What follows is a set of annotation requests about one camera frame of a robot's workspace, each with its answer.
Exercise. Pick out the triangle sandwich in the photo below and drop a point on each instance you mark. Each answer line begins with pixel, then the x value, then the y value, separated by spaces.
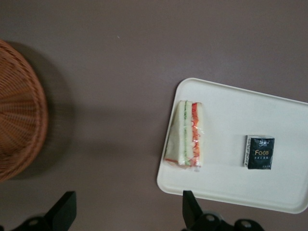
pixel 185 139

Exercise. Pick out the brown wicker basket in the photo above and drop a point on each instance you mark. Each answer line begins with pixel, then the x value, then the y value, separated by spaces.
pixel 21 115

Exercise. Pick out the cream plastic tray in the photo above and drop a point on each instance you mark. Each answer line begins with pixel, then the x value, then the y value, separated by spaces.
pixel 228 185

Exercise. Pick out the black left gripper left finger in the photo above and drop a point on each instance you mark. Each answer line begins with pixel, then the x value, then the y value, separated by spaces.
pixel 63 211

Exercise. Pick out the black tissue pack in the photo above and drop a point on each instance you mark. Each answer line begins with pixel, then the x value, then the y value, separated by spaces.
pixel 260 152

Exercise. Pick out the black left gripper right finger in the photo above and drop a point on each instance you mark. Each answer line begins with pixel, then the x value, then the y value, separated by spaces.
pixel 191 211

